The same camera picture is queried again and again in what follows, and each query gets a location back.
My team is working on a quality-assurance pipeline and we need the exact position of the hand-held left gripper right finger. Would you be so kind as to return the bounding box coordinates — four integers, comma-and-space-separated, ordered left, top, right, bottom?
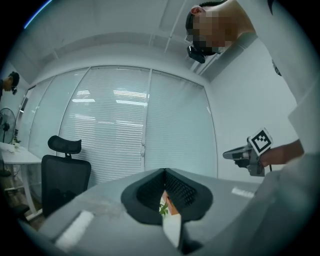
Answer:
164, 167, 261, 255

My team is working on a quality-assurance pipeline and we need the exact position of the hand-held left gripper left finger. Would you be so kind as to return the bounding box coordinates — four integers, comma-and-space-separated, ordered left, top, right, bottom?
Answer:
37, 168, 180, 255

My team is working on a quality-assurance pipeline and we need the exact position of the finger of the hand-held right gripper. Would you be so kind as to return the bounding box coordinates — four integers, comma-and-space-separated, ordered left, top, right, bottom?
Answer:
222, 145, 252, 160

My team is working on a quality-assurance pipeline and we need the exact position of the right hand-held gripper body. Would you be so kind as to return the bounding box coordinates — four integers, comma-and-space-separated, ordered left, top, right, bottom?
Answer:
233, 126, 275, 177

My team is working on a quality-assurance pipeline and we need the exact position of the person's right forearm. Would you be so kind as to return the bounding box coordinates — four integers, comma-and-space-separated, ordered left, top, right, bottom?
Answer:
259, 139, 306, 167

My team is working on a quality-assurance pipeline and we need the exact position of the black office chair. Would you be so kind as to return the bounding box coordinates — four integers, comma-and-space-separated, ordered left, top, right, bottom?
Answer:
40, 135, 92, 219

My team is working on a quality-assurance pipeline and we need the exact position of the white table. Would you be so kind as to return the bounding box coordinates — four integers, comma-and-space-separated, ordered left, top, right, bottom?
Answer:
161, 194, 182, 251

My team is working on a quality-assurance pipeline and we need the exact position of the person's white shirt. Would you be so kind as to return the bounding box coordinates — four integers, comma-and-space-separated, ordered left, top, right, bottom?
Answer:
235, 0, 320, 251

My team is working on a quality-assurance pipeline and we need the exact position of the white side desk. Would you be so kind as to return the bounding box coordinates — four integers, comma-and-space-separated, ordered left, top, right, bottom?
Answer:
0, 141, 44, 219

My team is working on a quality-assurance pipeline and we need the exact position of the black standing fan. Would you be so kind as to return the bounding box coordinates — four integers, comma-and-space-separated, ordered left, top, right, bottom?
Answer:
0, 107, 17, 177

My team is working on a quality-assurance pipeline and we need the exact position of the person's head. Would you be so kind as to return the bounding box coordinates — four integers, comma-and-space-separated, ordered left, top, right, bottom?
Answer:
185, 0, 259, 57

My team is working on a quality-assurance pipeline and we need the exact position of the grey partition post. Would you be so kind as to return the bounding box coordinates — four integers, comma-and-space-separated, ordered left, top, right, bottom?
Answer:
140, 68, 154, 174

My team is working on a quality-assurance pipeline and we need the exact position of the black head-worn camera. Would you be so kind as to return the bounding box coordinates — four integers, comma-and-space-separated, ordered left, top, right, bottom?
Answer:
186, 44, 207, 64

